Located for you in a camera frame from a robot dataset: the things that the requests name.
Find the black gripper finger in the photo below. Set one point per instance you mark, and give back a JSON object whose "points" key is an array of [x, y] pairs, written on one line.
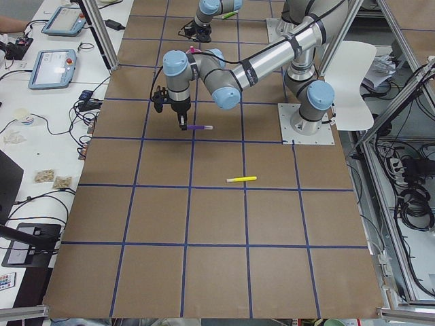
{"points": [[183, 122]]}

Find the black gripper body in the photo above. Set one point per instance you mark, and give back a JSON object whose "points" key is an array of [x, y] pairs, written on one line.
{"points": [[201, 31], [179, 107]]}

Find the purple pen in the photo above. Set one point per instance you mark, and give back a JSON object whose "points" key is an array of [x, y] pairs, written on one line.
{"points": [[199, 127]]}

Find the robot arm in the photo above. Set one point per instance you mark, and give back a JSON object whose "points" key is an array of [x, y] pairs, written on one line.
{"points": [[208, 9], [313, 22]]}

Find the pink mesh cup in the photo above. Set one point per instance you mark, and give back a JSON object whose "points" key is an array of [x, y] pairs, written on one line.
{"points": [[193, 50]]}

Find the person hand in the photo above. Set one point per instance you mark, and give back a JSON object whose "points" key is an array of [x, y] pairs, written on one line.
{"points": [[4, 24]]}

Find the green pen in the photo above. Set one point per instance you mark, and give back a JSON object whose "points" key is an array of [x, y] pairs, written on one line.
{"points": [[229, 15]]}

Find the black power brick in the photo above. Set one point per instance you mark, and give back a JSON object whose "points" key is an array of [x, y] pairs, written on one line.
{"points": [[112, 24]]}

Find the yellow pen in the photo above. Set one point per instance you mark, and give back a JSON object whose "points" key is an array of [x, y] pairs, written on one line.
{"points": [[241, 179]]}

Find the lower teach pendant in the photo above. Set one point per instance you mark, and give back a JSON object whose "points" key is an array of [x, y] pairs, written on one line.
{"points": [[53, 69]]}

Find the teach pendant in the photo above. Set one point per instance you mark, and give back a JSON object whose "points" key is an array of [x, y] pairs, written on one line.
{"points": [[65, 21], [53, 69]]}

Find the upper teach pendant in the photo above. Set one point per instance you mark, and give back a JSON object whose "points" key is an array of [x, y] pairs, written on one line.
{"points": [[65, 21]]}

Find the snack bag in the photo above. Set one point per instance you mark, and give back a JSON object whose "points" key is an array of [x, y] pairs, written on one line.
{"points": [[61, 182], [44, 176]]}

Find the white tape roll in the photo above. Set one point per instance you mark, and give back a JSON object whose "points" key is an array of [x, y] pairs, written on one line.
{"points": [[23, 116]]}

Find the white chair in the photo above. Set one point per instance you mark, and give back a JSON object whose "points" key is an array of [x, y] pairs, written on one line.
{"points": [[345, 74]]}

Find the remote control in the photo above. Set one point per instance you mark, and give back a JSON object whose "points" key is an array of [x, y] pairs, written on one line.
{"points": [[7, 281]]}

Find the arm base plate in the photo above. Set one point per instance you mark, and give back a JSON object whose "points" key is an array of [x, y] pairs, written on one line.
{"points": [[297, 131], [276, 27]]}

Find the aluminium frame post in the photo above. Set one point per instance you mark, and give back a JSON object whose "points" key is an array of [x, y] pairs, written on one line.
{"points": [[98, 29]]}

